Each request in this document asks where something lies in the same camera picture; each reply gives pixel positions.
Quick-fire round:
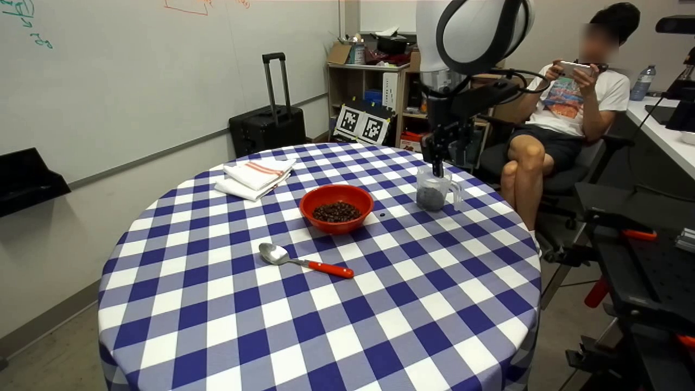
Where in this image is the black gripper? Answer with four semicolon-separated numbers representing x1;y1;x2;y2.
420;85;478;180

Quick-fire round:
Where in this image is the black white tag board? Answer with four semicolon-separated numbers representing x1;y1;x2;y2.
332;102;393;148

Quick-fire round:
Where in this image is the white desk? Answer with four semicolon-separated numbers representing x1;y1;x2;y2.
626;93;695;180

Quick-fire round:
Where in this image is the clear plastic measuring cup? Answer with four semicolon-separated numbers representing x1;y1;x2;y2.
414;163;464;215

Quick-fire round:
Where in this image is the wall whiteboard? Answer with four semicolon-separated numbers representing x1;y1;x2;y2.
0;0;344;192

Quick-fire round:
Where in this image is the black suitcase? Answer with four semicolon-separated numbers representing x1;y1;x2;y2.
228;50;308;158

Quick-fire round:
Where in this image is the white red striped towel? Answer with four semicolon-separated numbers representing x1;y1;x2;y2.
212;158;297;203

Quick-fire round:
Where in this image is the blue white checked tablecloth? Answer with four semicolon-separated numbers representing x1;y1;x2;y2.
96;140;545;391

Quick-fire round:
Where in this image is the seated person white shirt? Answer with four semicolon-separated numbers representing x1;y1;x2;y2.
498;0;642;235

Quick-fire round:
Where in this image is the smartphone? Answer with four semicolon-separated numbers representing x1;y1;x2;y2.
551;60;600;74

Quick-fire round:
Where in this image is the brown cardboard box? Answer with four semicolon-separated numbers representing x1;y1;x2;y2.
326;40;356;70

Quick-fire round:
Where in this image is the black office chair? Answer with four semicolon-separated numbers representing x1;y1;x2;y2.
535;137;633;263

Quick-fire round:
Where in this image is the wooden storage shelf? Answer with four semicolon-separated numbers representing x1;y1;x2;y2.
323;31;431;148

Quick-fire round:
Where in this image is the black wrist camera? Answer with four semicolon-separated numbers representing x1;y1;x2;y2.
464;78;525;112

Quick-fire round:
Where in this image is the red plastic bowl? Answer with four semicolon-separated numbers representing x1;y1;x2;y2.
297;182;379;238

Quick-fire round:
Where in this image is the red handled metal spoon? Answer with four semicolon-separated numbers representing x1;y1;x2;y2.
256;242;356;282

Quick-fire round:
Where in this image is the black stereo camera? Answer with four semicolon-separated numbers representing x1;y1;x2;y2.
654;15;695;37

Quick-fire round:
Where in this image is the clear water bottle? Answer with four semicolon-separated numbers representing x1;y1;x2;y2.
628;64;659;105

